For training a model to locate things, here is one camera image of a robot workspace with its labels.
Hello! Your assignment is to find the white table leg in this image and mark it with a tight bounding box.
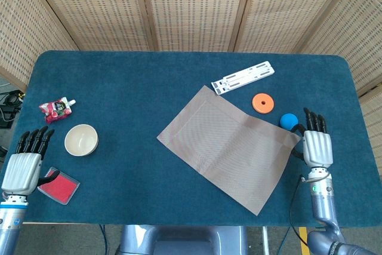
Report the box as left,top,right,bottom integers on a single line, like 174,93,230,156
261,226,270,255

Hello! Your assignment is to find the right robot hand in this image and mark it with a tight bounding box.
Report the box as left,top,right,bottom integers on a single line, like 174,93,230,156
291,107,334,169

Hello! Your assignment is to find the black equipment with cables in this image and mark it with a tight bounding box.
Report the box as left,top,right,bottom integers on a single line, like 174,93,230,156
0,89,26,129

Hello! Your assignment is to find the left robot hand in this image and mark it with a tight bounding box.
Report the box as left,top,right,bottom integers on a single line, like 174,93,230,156
1,125,62,198

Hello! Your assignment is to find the blue ball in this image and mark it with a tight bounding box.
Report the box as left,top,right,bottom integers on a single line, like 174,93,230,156
279,112,299,132

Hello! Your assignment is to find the blue-grey robot torso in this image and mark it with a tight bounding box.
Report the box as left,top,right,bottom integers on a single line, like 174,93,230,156
119,224,248,255

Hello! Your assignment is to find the red drink pouch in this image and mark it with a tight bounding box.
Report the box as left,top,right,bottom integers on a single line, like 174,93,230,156
38,96,77,125

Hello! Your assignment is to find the brown woven placemat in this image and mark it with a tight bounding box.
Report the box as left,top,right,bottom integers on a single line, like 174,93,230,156
156,85,302,216

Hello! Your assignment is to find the blue velvet tablecloth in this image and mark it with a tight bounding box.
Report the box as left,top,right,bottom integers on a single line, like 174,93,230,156
0,50,382,228

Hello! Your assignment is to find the woven wooden folding screen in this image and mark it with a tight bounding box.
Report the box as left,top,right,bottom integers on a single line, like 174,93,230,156
0,0,382,176

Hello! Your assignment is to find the beige round bowl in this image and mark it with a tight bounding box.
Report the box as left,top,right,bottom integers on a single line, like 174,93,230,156
64,124,99,157

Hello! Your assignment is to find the orange disc with hole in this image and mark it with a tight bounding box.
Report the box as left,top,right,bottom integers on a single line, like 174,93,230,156
251,92,275,115

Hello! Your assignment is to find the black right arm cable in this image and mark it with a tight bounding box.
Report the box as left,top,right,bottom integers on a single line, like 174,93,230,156
289,176,311,255

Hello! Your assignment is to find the red stamp pad case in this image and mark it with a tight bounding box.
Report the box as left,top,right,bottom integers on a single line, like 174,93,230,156
36,166,81,206

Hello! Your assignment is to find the thin blue cable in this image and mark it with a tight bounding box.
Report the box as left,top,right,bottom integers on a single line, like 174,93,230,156
279,226,290,248
100,224,109,247

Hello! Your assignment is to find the white folding stand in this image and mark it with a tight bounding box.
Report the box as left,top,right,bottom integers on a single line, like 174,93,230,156
210,60,276,96

